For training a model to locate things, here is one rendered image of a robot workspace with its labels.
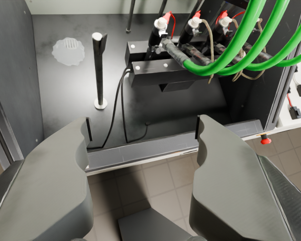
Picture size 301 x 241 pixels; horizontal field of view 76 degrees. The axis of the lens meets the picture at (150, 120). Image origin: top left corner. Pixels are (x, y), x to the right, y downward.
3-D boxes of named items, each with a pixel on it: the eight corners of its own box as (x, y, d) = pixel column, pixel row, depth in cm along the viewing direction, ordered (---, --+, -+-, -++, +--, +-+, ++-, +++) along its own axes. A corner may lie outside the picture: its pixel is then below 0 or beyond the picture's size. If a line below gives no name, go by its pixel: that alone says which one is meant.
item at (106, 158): (52, 180, 56) (33, 182, 41) (50, 165, 57) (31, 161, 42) (231, 140, 73) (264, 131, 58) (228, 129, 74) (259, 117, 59)
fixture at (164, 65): (127, 96, 64) (134, 74, 49) (122, 69, 66) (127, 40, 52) (216, 85, 73) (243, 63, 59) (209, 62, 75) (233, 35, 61)
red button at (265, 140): (256, 146, 76) (266, 143, 71) (252, 136, 77) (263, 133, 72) (266, 143, 78) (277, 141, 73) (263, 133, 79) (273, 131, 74)
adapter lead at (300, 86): (304, 96, 61) (311, 93, 59) (299, 97, 60) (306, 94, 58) (291, 62, 64) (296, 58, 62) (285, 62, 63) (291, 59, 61)
